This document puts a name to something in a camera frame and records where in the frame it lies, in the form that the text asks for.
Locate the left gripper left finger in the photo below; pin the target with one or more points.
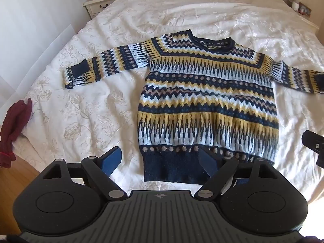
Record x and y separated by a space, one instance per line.
99 169

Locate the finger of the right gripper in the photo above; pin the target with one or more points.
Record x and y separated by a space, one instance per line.
314 142

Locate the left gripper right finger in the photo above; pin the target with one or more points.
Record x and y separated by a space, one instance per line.
220 170

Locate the navy yellow patterned knit sweater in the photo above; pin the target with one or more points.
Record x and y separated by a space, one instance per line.
199 93

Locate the white embroidered bedspread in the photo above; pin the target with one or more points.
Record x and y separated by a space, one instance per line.
84 121

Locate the dark red cloth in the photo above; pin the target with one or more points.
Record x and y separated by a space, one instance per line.
15 120

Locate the white jar on right nightstand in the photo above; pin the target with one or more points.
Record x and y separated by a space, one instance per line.
295 6

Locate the cream left nightstand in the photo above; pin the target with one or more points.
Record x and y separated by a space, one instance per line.
94 7

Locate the right nightstand picture frame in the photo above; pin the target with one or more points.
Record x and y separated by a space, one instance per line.
304 10

